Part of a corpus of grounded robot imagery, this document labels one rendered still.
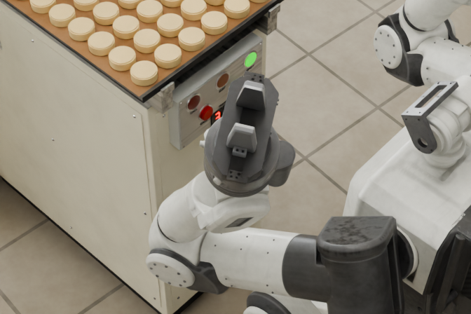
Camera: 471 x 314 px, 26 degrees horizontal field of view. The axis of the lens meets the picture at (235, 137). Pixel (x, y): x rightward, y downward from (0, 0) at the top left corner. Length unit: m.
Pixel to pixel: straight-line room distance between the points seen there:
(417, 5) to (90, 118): 0.74
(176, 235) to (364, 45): 1.90
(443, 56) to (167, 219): 0.58
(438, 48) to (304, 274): 0.55
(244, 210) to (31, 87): 1.11
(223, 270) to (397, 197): 0.27
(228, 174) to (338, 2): 2.33
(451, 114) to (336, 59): 1.81
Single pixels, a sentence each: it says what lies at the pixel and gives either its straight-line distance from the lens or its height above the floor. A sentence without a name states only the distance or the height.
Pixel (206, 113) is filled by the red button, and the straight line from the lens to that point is 1.99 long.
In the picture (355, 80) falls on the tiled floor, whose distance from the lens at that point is 3.14.
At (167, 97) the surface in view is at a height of 0.88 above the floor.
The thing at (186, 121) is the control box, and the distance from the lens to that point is 1.97.
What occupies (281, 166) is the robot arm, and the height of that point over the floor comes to 1.28.
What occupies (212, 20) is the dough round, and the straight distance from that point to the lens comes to 1.95.
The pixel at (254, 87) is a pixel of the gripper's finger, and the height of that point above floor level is 1.47.
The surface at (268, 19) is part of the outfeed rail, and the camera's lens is 2.01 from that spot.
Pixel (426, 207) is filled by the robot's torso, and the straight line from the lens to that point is 1.43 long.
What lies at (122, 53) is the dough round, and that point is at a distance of 1.90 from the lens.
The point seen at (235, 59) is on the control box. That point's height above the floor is 0.84.
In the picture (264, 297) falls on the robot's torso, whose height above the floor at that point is 0.52.
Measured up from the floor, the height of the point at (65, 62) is 0.80.
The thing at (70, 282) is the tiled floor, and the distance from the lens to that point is 2.70.
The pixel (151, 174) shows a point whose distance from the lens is 2.06.
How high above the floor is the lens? 2.24
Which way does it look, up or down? 49 degrees down
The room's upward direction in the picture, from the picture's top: straight up
